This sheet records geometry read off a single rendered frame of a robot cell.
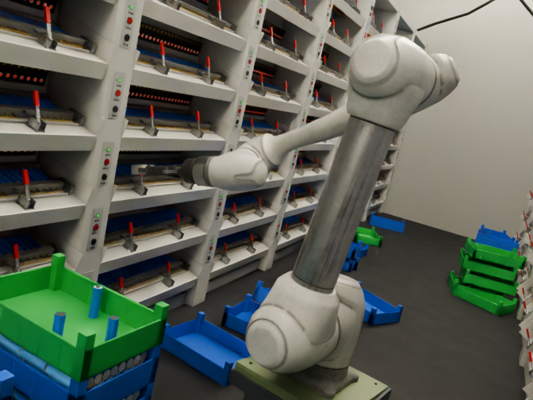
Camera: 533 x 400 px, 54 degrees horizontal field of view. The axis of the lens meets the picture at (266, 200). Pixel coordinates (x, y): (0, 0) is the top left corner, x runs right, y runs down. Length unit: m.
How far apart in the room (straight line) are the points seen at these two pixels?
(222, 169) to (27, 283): 0.60
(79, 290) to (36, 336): 0.23
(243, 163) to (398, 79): 0.57
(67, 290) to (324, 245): 0.55
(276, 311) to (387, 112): 0.47
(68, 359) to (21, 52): 0.66
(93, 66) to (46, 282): 0.55
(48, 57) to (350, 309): 0.91
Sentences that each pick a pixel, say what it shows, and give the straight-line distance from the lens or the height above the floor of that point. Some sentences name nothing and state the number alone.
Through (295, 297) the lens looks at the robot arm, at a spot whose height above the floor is 0.49.
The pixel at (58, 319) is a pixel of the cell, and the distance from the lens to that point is 0.95.
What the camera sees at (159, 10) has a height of 1.05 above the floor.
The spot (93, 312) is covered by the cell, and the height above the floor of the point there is 0.42.
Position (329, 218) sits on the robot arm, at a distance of 1.11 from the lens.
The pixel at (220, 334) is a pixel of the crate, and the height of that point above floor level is 0.04.
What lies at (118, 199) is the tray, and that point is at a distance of 1.60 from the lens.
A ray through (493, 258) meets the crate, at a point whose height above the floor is 0.27.
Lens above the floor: 0.89
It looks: 11 degrees down
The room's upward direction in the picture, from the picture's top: 13 degrees clockwise
